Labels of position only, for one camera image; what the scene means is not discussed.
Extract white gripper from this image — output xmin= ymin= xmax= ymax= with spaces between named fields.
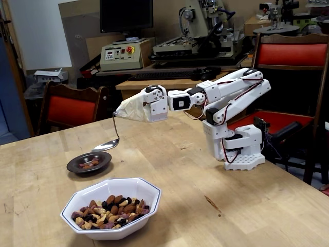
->
xmin=140 ymin=84 xmax=169 ymax=123

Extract bent metal spoon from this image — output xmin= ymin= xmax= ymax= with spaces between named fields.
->
xmin=91 ymin=112 xmax=121 ymax=153

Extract white octagonal bowl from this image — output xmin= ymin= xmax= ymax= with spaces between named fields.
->
xmin=60 ymin=177 xmax=162 ymax=241

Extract scooped nuts and raisins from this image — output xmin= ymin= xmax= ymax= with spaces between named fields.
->
xmin=78 ymin=157 xmax=100 ymax=169

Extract beige masking tape wrap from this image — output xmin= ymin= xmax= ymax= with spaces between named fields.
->
xmin=114 ymin=91 xmax=152 ymax=123

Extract black keyboard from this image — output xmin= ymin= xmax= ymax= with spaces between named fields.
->
xmin=127 ymin=70 xmax=200 ymax=82

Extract wooden workbench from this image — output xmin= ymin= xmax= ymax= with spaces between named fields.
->
xmin=115 ymin=71 xmax=233 ymax=121

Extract dark machine bench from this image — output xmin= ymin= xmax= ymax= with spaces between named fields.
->
xmin=95 ymin=61 xmax=247 ymax=77

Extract beige control box red button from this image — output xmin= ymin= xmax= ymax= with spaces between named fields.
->
xmin=99 ymin=38 xmax=153 ymax=72

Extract red and black case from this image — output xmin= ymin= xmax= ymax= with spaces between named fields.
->
xmin=79 ymin=55 xmax=101 ymax=78

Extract small wooden chair red cushion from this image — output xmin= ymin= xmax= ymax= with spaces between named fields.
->
xmin=35 ymin=80 xmax=110 ymax=136

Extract beige milling machine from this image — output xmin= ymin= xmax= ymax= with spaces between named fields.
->
xmin=150 ymin=0 xmax=245 ymax=68

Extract black computer monitor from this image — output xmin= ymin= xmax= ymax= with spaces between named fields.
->
xmin=99 ymin=0 xmax=154 ymax=45

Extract small dark metal plate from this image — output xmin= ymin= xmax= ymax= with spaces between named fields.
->
xmin=66 ymin=151 xmax=113 ymax=174

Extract dark controller circuit board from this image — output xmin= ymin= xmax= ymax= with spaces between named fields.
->
xmin=253 ymin=117 xmax=271 ymax=134

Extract grey transparent sheet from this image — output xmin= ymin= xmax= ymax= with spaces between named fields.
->
xmin=58 ymin=0 xmax=101 ymax=85

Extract mixed nuts and raisins pile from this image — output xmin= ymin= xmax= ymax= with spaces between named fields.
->
xmin=71 ymin=195 xmax=151 ymax=230

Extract small white paper box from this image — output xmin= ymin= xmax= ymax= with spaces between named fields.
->
xmin=34 ymin=68 xmax=68 ymax=84

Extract brown cardboard box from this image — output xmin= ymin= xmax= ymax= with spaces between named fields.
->
xmin=243 ymin=15 xmax=273 ymax=37

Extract tall wooden chair red cushion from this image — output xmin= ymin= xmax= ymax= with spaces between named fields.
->
xmin=226 ymin=32 xmax=329 ymax=185

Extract white board panel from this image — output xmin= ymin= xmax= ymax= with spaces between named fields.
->
xmin=9 ymin=0 xmax=73 ymax=70

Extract round black turntable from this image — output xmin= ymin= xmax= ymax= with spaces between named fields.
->
xmin=253 ymin=24 xmax=301 ymax=36

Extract blue door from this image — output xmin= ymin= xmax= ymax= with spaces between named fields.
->
xmin=0 ymin=38 xmax=30 ymax=146

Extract black device with white parts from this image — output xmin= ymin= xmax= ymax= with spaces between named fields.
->
xmin=259 ymin=0 xmax=301 ymax=26

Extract green box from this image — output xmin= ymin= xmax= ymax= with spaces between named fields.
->
xmin=299 ymin=17 xmax=321 ymax=34

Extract red object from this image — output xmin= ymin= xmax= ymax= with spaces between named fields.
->
xmin=318 ymin=183 xmax=329 ymax=198

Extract red black wrist cable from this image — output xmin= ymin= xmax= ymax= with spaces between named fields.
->
xmin=184 ymin=99 xmax=208 ymax=120

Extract red black base cable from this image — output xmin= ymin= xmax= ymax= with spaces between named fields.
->
xmin=222 ymin=138 xmax=242 ymax=164

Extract black cylindrical clamp handle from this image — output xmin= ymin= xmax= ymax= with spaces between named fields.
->
xmin=267 ymin=121 xmax=302 ymax=144

